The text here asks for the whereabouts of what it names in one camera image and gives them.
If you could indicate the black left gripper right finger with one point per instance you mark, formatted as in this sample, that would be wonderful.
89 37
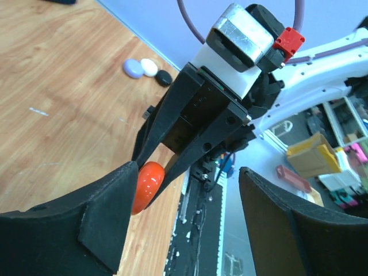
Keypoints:
292 236

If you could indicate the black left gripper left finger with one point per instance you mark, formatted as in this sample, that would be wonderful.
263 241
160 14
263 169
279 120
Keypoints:
80 233

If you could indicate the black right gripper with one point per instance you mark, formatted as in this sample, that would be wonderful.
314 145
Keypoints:
201 116

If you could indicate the orange earbud charging case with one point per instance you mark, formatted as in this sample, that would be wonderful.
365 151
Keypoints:
149 180

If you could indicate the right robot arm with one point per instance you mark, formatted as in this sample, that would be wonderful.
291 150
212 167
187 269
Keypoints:
310 83

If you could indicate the black charging case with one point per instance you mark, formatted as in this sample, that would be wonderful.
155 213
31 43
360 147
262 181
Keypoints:
163 78

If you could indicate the white charging case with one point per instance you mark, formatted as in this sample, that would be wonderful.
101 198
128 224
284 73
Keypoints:
149 67

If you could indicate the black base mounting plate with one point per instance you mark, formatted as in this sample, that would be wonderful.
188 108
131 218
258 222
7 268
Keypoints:
196 246

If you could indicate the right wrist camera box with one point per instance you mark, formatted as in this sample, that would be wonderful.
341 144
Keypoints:
233 48

